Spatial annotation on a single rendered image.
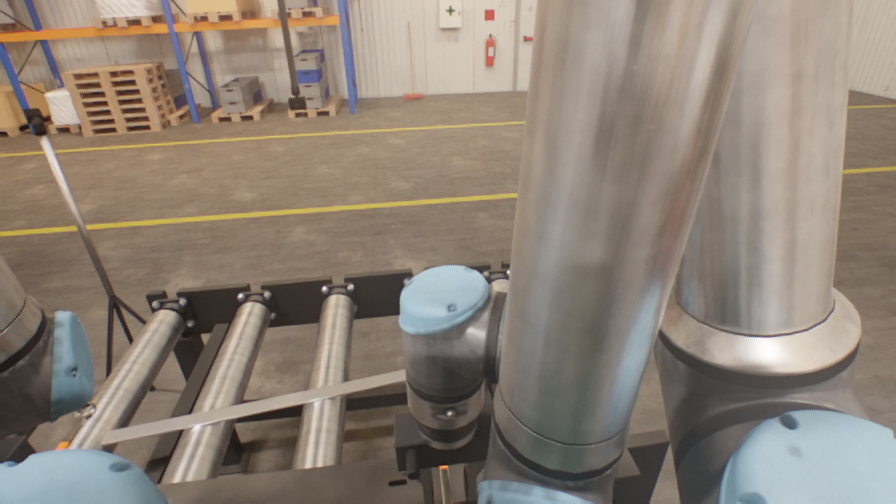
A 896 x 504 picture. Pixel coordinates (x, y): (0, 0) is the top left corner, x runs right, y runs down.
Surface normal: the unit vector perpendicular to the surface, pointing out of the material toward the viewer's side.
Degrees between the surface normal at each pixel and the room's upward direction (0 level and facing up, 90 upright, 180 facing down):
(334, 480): 0
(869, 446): 5
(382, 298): 90
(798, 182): 87
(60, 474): 5
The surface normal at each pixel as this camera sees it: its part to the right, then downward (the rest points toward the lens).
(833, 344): 0.00, -0.41
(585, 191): -0.54, 0.39
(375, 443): -0.02, -0.89
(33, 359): 0.98, 0.20
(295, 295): 0.13, 0.45
